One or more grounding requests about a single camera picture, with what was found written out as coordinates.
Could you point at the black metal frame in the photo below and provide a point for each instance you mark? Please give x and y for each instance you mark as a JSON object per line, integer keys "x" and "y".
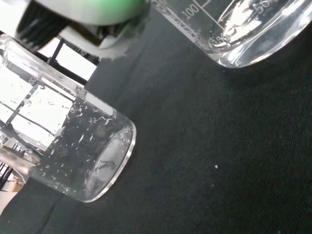
{"x": 52, "y": 59}

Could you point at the black cloth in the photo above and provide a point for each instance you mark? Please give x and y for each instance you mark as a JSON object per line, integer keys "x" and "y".
{"x": 195, "y": 146}

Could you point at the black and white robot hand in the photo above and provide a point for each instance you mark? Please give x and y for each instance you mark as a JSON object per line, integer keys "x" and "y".
{"x": 97, "y": 12}

